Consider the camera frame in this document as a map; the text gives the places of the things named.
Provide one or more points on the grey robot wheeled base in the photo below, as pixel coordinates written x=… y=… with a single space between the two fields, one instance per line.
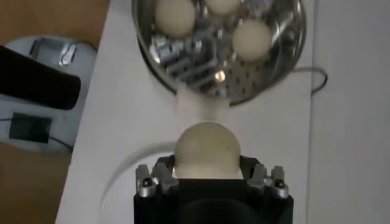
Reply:
x=67 y=128

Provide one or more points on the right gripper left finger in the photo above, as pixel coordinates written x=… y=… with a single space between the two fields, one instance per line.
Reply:
x=164 y=178

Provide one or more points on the white round plate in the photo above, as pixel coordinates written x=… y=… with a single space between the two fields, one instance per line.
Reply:
x=122 y=198

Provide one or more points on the white steamed baozi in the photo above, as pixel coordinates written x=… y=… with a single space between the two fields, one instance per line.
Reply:
x=224 y=4
x=252 y=39
x=207 y=149
x=175 y=16

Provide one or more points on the steel steamer basket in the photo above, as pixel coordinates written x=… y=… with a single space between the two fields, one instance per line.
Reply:
x=189 y=67

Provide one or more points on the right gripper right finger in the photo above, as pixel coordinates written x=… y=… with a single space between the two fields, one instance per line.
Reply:
x=259 y=179

